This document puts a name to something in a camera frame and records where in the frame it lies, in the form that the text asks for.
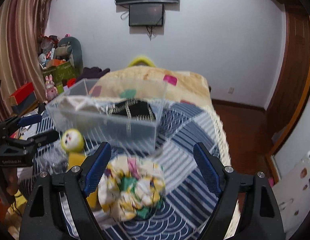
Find yellow round plush toy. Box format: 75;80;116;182
61;128;84;153

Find yellow sponge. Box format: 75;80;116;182
67;152;102;209

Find floral fabric bundle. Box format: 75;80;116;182
98;154;166;222

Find black chain pouch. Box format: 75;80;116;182
108;99;156;121

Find person's left hand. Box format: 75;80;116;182
3;167;18;196

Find grey gloves in plastic bag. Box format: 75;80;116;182
32;144;68;176

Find red box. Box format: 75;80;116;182
8;82;34;106

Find blue white patterned cloth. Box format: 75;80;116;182
37;101;230;239

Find pink rabbit plush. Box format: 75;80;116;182
45;74;58;101

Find green cardboard box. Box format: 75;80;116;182
42;61;79;84

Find clear plastic storage box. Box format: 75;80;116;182
46;79;165;153

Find dark purple blanket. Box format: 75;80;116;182
75;67;111;83

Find grey green plush dinosaur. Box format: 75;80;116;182
54;36;83;74

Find beige fleece blanket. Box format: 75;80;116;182
89;66;212;107

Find striped red beige curtain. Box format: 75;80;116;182
0;0;51;121

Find yellow hoop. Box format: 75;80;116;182
127;55;156;68

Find brown wooden door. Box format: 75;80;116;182
266;0;310;157

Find white wall socket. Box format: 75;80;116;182
228;87;234;94

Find small black wall monitor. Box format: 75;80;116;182
128;3;164;27

